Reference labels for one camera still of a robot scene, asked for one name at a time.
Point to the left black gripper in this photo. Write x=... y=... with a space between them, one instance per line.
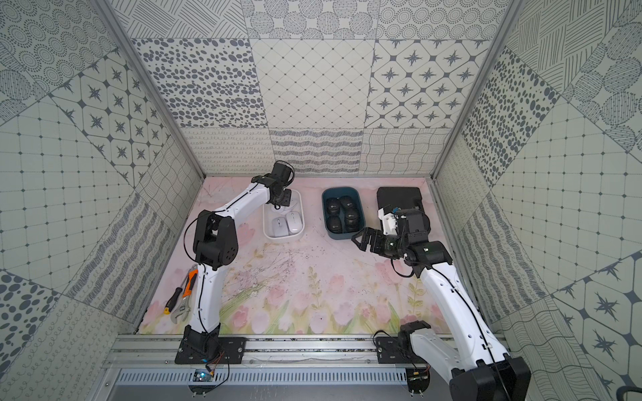
x=283 y=196

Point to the white mouse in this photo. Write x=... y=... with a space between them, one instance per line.
x=295 y=223
x=280 y=227

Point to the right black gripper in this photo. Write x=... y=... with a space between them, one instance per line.
x=368 y=233

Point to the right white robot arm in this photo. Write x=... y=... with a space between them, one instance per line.
x=477 y=366

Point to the orange handled tool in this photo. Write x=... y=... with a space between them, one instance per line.
x=190 y=283

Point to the teal storage box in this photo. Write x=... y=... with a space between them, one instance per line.
x=339 y=192

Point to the green circuit board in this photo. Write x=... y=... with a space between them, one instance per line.
x=202 y=376

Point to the white slotted cable duct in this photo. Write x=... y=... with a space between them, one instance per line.
x=283 y=376

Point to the black mouse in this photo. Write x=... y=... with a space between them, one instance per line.
x=347 y=202
x=334 y=225
x=351 y=226
x=351 y=217
x=332 y=206

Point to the black plastic tool case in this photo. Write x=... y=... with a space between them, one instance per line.
x=392 y=197

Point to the black yellow screwdriver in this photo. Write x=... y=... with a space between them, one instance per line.
x=173 y=300

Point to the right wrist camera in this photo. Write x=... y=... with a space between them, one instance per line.
x=388 y=218

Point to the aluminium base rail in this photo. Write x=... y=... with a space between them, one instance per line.
x=159 y=351

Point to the white storage box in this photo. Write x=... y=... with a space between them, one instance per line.
x=269 y=213

